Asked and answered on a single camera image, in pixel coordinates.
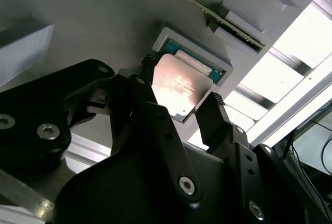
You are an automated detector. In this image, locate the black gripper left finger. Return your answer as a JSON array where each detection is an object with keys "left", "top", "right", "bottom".
[{"left": 0, "top": 54, "right": 204, "bottom": 205}]

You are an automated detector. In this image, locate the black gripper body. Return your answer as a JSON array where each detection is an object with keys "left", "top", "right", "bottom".
[{"left": 53, "top": 114, "right": 250, "bottom": 224}]

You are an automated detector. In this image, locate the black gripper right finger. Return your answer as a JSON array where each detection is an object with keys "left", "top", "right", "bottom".
[{"left": 195, "top": 92, "right": 332, "bottom": 224}]

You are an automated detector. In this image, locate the silver CPU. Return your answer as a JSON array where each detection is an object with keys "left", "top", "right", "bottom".
[{"left": 150, "top": 39, "right": 224, "bottom": 121}]

